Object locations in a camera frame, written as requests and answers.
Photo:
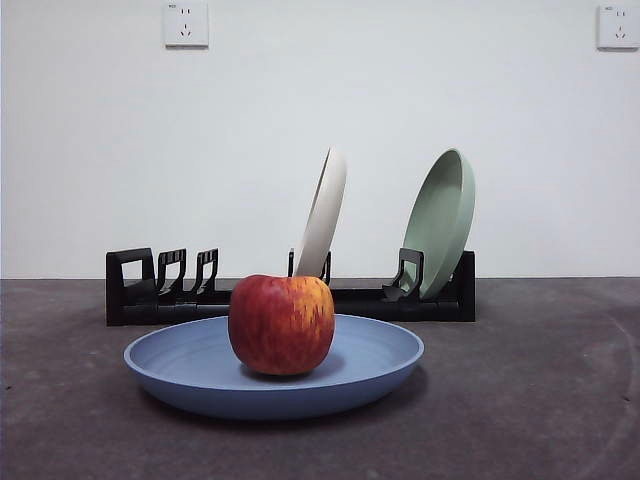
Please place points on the black plate rack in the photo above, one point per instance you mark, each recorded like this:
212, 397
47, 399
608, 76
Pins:
465, 302

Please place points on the pale green plate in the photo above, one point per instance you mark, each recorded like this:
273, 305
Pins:
440, 225

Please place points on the red yellow apple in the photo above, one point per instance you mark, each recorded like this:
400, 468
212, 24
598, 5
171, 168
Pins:
280, 325

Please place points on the cream white plate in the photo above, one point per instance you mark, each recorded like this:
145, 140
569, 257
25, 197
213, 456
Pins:
322, 225

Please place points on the white wall socket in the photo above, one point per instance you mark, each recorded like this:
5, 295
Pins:
619, 27
186, 25

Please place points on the blue plate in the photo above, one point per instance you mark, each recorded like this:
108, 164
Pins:
200, 390

